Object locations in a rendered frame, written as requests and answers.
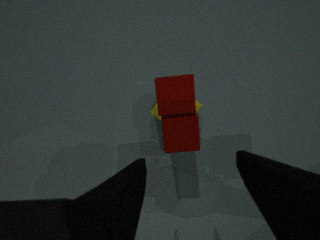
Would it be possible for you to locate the dark red cube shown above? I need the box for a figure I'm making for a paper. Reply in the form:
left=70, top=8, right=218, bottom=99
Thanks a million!
left=161, top=113, right=200, bottom=153
left=154, top=74, right=196, bottom=116

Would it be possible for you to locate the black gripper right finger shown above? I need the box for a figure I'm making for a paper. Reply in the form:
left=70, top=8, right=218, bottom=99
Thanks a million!
left=236, top=151, right=320, bottom=240

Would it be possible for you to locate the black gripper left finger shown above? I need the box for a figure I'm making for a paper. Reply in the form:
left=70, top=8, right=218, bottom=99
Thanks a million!
left=0, top=158, right=147, bottom=240

